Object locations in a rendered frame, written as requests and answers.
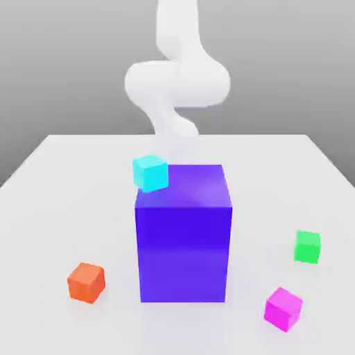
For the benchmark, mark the large purple box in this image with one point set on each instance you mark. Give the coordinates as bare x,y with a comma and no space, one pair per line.
183,249

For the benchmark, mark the small cyan cube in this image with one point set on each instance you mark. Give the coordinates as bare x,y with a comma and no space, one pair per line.
150,174

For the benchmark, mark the small magenta cube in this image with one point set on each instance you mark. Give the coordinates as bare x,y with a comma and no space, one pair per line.
282,309

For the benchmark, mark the small green cube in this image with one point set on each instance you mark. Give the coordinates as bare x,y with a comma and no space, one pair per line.
307,247

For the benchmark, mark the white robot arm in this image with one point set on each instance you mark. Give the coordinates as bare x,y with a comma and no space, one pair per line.
177,83

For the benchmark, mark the small orange cube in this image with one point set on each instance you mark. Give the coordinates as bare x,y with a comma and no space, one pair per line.
86,283

